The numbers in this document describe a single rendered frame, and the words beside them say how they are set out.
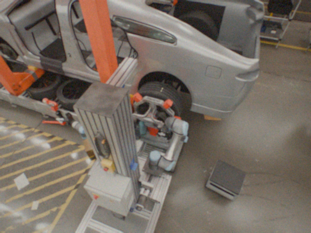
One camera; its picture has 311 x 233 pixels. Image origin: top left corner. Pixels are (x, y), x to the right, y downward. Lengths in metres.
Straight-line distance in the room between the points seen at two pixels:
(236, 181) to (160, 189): 1.10
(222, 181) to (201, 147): 0.80
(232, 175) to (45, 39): 3.75
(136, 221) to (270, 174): 2.09
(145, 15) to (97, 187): 1.83
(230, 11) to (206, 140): 2.17
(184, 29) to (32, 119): 3.14
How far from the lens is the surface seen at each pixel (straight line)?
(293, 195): 3.63
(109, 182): 1.84
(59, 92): 3.83
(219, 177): 2.91
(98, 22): 1.95
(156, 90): 2.53
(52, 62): 3.73
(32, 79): 4.18
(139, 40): 2.51
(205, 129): 3.70
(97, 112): 1.21
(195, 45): 2.34
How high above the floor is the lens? 2.91
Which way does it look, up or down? 50 degrees down
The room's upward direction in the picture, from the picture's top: straight up
